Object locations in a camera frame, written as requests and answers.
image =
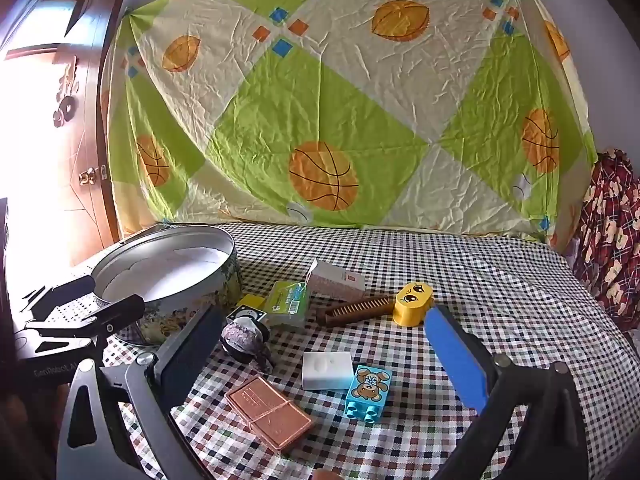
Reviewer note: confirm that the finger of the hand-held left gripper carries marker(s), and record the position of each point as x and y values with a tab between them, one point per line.
65	292
110	316

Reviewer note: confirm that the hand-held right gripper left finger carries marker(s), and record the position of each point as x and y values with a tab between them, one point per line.
192	355

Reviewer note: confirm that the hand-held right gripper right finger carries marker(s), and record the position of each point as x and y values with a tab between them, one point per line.
455	355

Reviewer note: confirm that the yellow face toy block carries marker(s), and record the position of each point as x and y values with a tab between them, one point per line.
412	305

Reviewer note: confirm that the round metal tin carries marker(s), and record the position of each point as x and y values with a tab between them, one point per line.
215	290

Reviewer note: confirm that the yellow box with round print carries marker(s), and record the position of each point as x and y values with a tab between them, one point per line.
250	304

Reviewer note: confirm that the copper rectangular box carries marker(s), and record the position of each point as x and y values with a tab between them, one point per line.
265	412

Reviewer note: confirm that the blue bear toy block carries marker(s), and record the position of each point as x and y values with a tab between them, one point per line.
367	390

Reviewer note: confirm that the green packet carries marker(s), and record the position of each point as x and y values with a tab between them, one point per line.
287	305

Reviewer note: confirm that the brown comb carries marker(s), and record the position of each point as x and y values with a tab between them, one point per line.
350	310

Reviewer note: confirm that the white square box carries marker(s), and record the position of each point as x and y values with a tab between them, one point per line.
325	367

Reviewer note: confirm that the pink and white small box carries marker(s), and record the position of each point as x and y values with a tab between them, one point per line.
335	282

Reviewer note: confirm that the checkered tablecloth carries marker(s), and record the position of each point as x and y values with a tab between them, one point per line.
450	280

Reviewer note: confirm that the brass door knob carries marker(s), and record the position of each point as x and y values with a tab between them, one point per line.
87	177

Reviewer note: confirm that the wooden door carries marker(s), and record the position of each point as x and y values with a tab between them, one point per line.
85	125

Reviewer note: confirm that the red bear print blanket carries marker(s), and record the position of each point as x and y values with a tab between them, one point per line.
607	230

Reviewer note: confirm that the gold door ornament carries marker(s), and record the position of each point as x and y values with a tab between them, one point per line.
65	95

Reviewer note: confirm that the basketball print bed sheet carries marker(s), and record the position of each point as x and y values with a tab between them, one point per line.
320	110

